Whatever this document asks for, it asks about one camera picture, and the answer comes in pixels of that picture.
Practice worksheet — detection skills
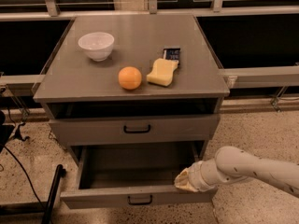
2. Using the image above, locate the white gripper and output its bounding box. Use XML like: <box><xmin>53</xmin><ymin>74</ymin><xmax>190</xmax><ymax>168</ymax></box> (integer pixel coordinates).
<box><xmin>175</xmin><ymin>161</ymin><xmax>214</xmax><ymax>192</ymax></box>

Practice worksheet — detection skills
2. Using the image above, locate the grey drawer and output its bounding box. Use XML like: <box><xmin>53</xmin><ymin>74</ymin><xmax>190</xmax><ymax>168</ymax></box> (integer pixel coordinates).
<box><xmin>61</xmin><ymin>142</ymin><xmax>217</xmax><ymax>209</ymax></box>
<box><xmin>50</xmin><ymin>114</ymin><xmax>220</xmax><ymax>146</ymax></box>

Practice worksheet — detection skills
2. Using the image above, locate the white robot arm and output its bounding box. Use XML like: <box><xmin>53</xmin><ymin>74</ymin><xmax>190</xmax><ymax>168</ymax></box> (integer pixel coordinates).
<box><xmin>174</xmin><ymin>147</ymin><xmax>299</xmax><ymax>197</ymax></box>

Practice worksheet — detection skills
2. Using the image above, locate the grey top drawer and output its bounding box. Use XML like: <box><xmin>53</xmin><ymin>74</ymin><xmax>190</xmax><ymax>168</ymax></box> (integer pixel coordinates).
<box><xmin>50</xmin><ymin>114</ymin><xmax>220</xmax><ymax>146</ymax></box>

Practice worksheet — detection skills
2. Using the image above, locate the grey drawer cabinet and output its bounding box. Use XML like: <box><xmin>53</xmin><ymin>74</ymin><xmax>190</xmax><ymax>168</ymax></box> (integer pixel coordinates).
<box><xmin>35</xmin><ymin>15</ymin><xmax>229</xmax><ymax>160</ymax></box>

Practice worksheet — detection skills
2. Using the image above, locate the yellow sponge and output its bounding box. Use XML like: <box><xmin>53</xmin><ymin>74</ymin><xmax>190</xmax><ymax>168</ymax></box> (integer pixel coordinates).
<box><xmin>147</xmin><ymin>58</ymin><xmax>178</xmax><ymax>87</ymax></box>

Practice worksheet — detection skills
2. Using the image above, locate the orange ball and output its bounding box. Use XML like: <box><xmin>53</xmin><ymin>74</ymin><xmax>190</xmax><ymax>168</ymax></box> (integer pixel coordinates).
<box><xmin>118</xmin><ymin>66</ymin><xmax>142</xmax><ymax>90</ymax></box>

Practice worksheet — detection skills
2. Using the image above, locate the metal window railing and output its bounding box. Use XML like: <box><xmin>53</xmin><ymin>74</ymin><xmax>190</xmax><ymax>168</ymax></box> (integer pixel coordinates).
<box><xmin>0</xmin><ymin>0</ymin><xmax>299</xmax><ymax>110</ymax></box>

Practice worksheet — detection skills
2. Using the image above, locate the dark blue snack packet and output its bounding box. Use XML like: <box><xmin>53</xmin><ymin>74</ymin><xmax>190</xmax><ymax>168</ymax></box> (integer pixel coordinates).
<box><xmin>163</xmin><ymin>48</ymin><xmax>180</xmax><ymax>64</ymax></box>

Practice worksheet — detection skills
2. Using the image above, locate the black stand leg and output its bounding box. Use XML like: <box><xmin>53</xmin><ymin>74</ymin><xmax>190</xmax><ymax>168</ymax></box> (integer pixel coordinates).
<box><xmin>0</xmin><ymin>164</ymin><xmax>66</xmax><ymax>224</ymax></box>

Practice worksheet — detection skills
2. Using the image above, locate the white ceramic bowl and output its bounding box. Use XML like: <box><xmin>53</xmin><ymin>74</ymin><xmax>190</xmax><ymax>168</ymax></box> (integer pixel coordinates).
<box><xmin>78</xmin><ymin>32</ymin><xmax>115</xmax><ymax>62</ymax></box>

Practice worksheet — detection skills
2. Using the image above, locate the black clamp on left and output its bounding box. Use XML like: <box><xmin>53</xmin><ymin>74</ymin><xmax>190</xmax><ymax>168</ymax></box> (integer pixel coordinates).
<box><xmin>0</xmin><ymin>111</ymin><xmax>29</xmax><ymax>152</ymax></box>

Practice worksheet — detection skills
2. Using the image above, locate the black cable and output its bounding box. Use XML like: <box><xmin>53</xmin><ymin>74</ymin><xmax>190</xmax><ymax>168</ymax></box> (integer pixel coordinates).
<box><xmin>0</xmin><ymin>143</ymin><xmax>48</xmax><ymax>210</ymax></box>

